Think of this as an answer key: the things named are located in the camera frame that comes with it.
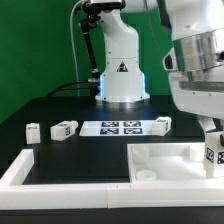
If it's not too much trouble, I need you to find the black cable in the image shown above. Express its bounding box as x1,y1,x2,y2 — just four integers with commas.
46,79,101,98

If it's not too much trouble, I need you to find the white cable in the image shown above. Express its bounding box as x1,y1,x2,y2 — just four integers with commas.
69,0,88,84

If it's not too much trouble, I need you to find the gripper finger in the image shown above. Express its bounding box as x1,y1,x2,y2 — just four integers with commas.
198,116,215,133

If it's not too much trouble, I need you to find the white square tabletop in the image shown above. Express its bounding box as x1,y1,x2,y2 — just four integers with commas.
127,143,224,183

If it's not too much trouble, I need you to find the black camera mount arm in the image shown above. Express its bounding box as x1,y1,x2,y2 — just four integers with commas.
79,0,126,80

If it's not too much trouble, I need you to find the white marker base plate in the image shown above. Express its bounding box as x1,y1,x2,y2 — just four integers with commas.
80,120,153,137

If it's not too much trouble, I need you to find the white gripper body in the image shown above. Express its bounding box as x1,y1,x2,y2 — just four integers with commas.
163,49,224,120

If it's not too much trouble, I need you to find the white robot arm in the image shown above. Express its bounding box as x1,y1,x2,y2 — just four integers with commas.
91,0,224,121

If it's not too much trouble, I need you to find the white U-shaped obstacle fence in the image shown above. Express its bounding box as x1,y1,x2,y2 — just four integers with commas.
0,149,224,210

